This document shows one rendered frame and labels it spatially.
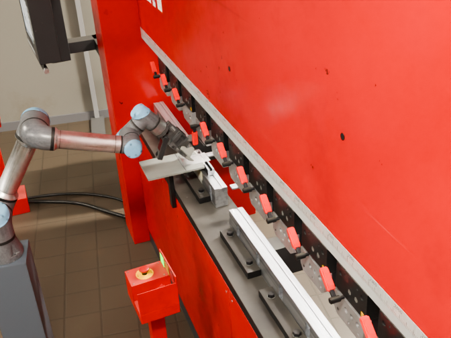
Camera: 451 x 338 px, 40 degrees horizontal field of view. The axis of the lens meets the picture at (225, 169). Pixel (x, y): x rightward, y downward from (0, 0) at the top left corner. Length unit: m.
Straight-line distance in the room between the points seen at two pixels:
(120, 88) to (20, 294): 1.31
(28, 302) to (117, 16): 1.54
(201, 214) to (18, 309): 0.91
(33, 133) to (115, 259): 1.60
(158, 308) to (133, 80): 1.52
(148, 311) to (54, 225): 2.04
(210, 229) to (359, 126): 1.32
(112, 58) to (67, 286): 1.37
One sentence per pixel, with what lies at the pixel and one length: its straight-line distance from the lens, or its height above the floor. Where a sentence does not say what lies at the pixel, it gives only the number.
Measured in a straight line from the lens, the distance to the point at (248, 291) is 2.25.
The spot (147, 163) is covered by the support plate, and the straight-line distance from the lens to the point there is 2.84.
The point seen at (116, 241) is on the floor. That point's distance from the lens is 4.10.
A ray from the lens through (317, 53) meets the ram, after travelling 1.49.
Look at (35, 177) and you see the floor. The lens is 5.04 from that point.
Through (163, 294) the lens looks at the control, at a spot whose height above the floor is 0.77.
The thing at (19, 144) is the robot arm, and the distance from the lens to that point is 2.68.
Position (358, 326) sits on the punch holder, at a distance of 1.65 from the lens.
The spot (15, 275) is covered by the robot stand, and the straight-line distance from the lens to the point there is 2.79.
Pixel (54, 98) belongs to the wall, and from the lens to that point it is 5.81.
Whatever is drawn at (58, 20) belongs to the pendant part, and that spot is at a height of 1.36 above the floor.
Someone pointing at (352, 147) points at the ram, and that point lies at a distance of 1.42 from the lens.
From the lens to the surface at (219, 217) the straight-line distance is 2.64.
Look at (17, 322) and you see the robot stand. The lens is 2.96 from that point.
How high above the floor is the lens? 2.35
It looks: 29 degrees down
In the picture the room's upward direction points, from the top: 3 degrees counter-clockwise
